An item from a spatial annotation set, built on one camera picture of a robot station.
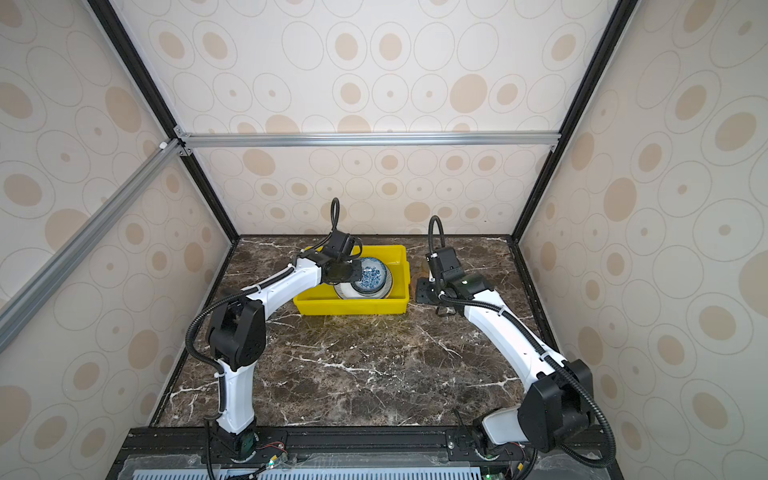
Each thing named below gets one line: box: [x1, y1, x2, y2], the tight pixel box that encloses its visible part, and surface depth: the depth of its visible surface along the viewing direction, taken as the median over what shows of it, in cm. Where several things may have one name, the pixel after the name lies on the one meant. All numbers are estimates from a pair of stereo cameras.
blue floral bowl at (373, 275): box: [351, 257, 387, 293], surface depth 97 cm
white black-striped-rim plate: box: [333, 264, 393, 300], surface depth 99 cm
